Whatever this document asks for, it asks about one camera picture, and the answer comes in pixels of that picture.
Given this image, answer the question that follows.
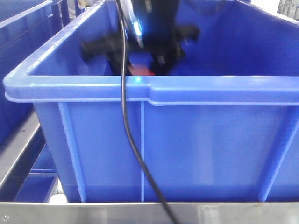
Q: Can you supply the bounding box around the black cable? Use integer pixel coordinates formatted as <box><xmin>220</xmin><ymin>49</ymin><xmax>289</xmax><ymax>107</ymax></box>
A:
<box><xmin>116</xmin><ymin>0</ymin><xmax>180</xmax><ymax>224</ymax></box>

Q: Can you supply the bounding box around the red cube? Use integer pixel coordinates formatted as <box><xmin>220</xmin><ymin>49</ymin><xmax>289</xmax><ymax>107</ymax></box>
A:
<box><xmin>128</xmin><ymin>64</ymin><xmax>155</xmax><ymax>76</ymax></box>

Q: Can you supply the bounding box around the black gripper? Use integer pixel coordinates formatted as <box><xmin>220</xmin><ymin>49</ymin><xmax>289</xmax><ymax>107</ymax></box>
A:
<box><xmin>80</xmin><ymin>0</ymin><xmax>200</xmax><ymax>76</ymax></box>

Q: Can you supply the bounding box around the large blue plastic crate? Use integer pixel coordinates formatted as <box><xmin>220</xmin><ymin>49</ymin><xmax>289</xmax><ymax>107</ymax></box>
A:
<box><xmin>3</xmin><ymin>0</ymin><xmax>299</xmax><ymax>202</ymax></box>

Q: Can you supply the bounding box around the steel shelf front rail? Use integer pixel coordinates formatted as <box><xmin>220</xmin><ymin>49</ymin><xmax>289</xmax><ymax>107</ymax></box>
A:
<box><xmin>0</xmin><ymin>202</ymin><xmax>299</xmax><ymax>224</ymax></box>

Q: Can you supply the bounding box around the blue crate at left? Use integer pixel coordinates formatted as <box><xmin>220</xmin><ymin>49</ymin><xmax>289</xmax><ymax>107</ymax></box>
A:
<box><xmin>0</xmin><ymin>0</ymin><xmax>67</xmax><ymax>143</ymax></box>

